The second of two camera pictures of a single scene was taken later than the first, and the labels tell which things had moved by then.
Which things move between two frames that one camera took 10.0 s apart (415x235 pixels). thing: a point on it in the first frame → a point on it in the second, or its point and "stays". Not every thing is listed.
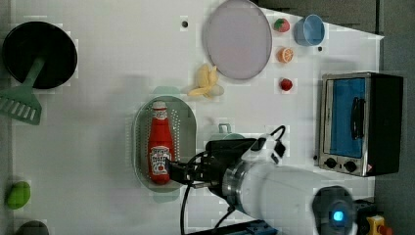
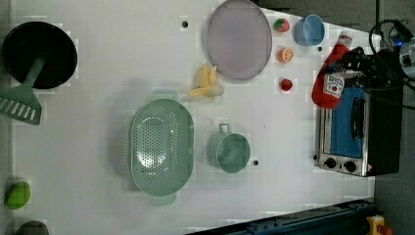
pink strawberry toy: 282,24 stays
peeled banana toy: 207,77 stays
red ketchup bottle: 161,144 → 328,88
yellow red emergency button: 377,225 stays
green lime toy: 19,195 stays
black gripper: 207,169 → 383,70
